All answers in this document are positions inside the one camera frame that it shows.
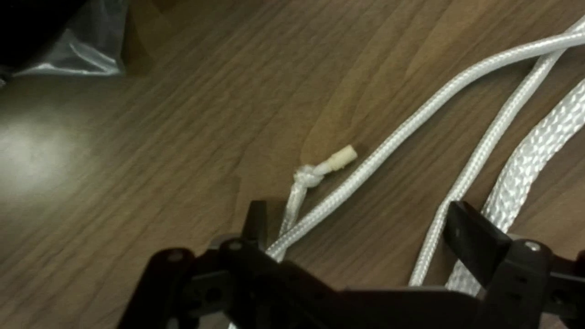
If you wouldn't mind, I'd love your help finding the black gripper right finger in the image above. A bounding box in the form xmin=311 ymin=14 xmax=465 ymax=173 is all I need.
xmin=443 ymin=199 xmax=516 ymax=288

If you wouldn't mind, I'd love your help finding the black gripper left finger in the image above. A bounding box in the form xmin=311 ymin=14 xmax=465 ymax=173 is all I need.
xmin=242 ymin=199 xmax=269 ymax=246

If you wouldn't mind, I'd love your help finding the thick white braided rope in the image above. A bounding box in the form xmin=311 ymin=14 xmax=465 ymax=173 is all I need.
xmin=445 ymin=76 xmax=585 ymax=299

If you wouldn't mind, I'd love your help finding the thin white rope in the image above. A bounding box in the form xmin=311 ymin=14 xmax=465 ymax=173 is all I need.
xmin=264 ymin=16 xmax=585 ymax=288

